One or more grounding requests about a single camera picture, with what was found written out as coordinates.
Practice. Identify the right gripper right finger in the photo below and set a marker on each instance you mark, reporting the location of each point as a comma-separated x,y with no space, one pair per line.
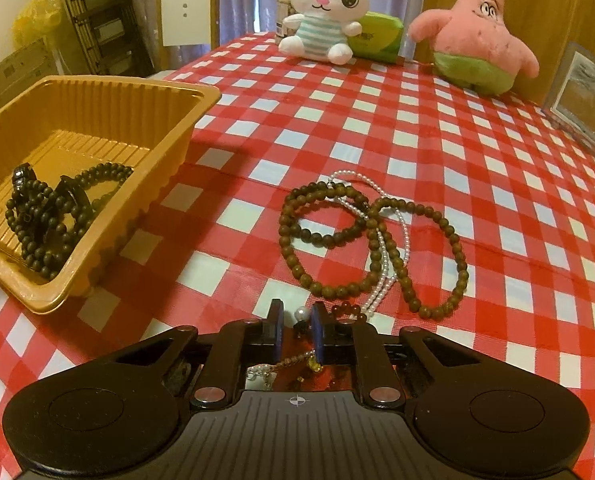
359,346

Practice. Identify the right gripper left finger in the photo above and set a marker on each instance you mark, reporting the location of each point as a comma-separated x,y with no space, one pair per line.
224,357

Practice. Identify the yellow plastic tray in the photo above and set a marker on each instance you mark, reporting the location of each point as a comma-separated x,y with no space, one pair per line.
66,124

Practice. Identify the red checkered tablecloth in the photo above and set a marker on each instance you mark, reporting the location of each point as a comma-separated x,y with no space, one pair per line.
520,194

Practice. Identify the green tissue pack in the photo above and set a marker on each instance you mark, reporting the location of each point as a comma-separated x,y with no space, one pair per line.
380,38

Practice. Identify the pink starfish plush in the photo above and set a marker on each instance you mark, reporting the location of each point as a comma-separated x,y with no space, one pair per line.
472,46

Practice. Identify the framed picture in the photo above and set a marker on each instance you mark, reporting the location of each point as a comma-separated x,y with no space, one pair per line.
570,102

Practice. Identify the nut jar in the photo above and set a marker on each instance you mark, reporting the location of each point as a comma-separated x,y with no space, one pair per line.
284,9

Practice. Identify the white bunny plush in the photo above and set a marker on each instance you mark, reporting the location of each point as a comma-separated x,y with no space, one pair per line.
322,29

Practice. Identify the white wooden chair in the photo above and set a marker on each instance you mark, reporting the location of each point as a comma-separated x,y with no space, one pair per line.
184,23

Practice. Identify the cardboard box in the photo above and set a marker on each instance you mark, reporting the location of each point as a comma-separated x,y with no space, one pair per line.
20,70

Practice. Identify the black folding rack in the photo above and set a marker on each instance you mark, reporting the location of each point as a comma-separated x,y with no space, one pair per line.
110,37

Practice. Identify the yellow plastic bag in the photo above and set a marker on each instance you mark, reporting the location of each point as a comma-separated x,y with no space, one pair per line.
39,20

